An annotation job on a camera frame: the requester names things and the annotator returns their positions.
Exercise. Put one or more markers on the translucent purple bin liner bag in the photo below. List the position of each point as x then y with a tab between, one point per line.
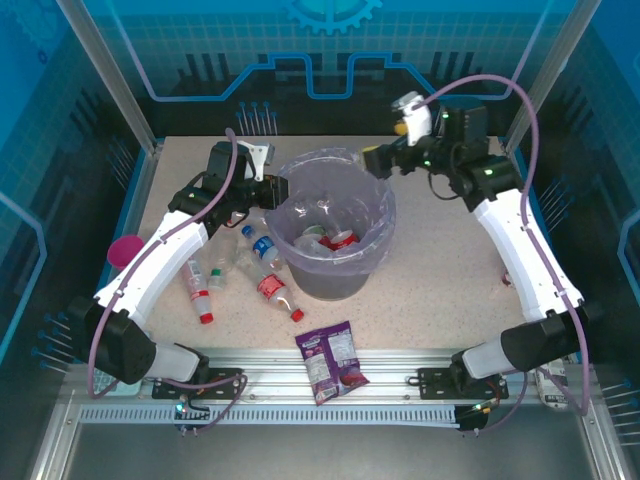
380	200

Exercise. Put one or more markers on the clear square green-capped bottle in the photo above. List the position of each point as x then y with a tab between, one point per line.
222	252

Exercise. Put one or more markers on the clear bottle blue cap label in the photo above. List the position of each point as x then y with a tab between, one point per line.
262	248

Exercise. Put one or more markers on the clear cola bottle red label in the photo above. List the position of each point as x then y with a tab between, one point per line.
342	242
271	288

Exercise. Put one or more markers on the clear water bottle red cap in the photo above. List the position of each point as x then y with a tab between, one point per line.
196	290

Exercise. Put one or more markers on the grey round plastic bin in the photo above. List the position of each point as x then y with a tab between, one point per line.
325	285

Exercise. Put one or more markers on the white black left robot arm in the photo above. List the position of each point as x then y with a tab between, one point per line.
150	265

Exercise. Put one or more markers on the magenta plastic cup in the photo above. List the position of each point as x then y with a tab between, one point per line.
125	252

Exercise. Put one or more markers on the purple snack bag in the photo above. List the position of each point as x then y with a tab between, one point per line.
332	367

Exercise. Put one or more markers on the small black controller board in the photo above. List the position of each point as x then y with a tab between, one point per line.
192	412
472	417

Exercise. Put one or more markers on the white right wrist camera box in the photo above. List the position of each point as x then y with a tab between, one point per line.
416	125

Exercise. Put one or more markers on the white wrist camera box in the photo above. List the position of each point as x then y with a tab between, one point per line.
257	156
416	125

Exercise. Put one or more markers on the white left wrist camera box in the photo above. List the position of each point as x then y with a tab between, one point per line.
257	156

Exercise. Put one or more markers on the aluminium frame post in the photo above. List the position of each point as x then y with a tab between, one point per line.
550	50
115	75

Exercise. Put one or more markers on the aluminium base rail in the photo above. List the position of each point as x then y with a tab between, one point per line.
395	365

